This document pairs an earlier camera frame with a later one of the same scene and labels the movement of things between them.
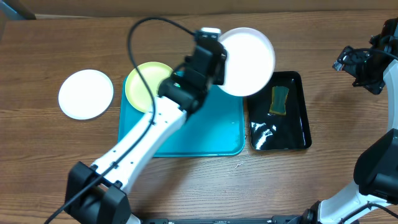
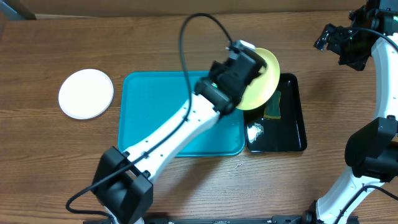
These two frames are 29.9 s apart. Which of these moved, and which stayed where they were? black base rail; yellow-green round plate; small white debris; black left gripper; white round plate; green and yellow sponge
Moved: yellow-green round plate; green and yellow sponge; black left gripper
Stayed: black base rail; white round plate; small white debris
